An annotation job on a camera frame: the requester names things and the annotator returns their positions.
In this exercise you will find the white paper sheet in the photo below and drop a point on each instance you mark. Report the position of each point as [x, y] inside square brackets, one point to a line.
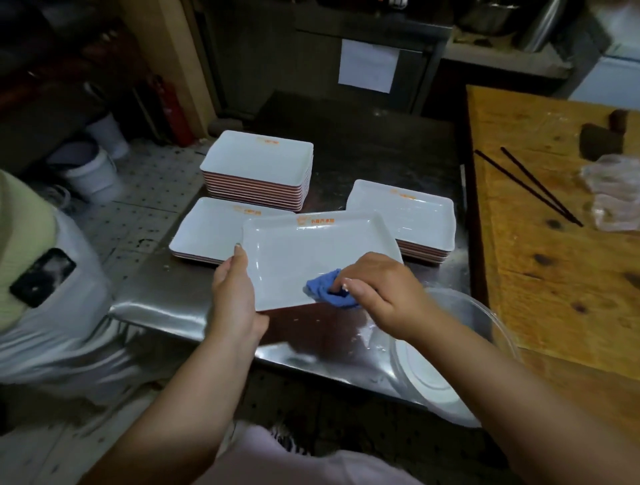
[368, 66]

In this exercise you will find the dark storage rack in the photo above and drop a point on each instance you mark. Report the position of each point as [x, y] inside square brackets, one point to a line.
[50, 100]

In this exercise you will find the stack of white plates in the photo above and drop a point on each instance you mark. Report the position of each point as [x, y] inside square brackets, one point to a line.
[255, 157]
[405, 215]

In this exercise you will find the red fire extinguisher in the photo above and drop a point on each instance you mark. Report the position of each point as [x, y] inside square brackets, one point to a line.
[175, 115]

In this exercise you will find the white plastic bucket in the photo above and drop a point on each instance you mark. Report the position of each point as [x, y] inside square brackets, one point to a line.
[92, 177]
[109, 137]

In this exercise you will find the steel jug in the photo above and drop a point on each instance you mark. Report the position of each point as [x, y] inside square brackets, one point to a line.
[540, 25]

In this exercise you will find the steel work table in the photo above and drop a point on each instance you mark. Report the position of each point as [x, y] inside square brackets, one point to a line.
[360, 140]

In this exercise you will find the stainless steel cabinet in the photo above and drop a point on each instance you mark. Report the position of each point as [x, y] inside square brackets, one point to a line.
[260, 60]

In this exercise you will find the blue cloth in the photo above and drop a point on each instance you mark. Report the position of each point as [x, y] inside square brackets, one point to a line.
[322, 292]

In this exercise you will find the black chopstick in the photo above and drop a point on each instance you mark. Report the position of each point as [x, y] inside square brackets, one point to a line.
[527, 188]
[542, 186]

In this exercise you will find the white chest freezer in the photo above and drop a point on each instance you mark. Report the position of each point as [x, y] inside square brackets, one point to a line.
[610, 80]

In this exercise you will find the wooden table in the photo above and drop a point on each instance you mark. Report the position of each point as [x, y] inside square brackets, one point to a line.
[560, 300]

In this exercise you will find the striped garment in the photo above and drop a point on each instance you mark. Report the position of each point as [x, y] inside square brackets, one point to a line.
[290, 439]

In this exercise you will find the grey brick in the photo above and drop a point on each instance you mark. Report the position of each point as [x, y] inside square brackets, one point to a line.
[230, 126]

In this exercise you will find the clear glass bowl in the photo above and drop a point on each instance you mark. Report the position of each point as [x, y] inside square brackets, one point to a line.
[430, 380]

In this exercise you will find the crumpled clear plastic bag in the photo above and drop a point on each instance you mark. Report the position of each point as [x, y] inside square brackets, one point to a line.
[612, 195]

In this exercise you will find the person's left hand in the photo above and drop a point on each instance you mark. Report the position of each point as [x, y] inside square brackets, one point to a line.
[235, 305]

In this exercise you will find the beige side counter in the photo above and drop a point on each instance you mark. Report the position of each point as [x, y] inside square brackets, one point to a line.
[500, 60]

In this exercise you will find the person's right forearm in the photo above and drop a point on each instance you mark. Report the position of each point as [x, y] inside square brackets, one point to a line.
[525, 404]

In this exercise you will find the black induction cooker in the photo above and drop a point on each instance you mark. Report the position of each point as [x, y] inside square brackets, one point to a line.
[391, 3]

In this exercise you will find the black smartphone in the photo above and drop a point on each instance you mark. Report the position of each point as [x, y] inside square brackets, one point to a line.
[42, 277]

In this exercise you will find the steel basin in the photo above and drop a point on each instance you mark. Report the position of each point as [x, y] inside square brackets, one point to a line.
[487, 17]

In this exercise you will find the person's left forearm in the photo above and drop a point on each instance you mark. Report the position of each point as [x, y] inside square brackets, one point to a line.
[175, 419]

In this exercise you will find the person's right hand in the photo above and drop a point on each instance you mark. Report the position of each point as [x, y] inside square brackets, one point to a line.
[390, 295]

